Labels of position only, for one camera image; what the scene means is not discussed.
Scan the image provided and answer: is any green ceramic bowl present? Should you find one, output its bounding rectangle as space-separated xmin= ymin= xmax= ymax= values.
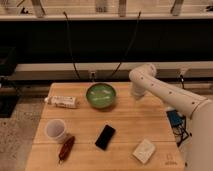
xmin=86 ymin=83 xmax=116 ymax=109

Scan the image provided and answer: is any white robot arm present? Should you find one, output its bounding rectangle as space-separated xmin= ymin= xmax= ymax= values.
xmin=129 ymin=63 xmax=213 ymax=171

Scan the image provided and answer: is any white tube with label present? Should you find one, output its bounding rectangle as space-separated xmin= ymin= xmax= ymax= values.
xmin=44 ymin=96 xmax=78 ymax=109

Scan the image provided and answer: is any black rectangular phone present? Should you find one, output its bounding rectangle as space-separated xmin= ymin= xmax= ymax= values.
xmin=95 ymin=125 xmax=115 ymax=150

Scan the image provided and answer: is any white rectangular box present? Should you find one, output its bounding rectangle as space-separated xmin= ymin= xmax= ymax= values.
xmin=133 ymin=139 xmax=156 ymax=164

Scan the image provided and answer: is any blue connector box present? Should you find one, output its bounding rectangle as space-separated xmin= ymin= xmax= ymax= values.
xmin=167 ymin=111 xmax=183 ymax=127

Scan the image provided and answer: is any black box at left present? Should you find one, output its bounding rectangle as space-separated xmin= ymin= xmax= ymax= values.
xmin=0 ymin=46 xmax=19 ymax=118

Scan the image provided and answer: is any white wall outlet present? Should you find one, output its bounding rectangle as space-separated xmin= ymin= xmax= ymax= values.
xmin=88 ymin=70 xmax=97 ymax=80

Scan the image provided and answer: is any right black hanging cable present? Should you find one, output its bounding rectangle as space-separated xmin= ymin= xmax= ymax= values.
xmin=108 ymin=10 xmax=142 ymax=80

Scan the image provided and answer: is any black hanging cable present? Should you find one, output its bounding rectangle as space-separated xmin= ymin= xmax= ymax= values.
xmin=62 ymin=11 xmax=82 ymax=81
xmin=108 ymin=10 xmax=142 ymax=80

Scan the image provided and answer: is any left black hanging cable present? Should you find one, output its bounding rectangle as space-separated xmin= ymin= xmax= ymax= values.
xmin=62 ymin=11 xmax=82 ymax=81

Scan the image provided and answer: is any black floor cable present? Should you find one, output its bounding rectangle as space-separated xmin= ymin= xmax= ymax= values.
xmin=172 ymin=114 xmax=191 ymax=148

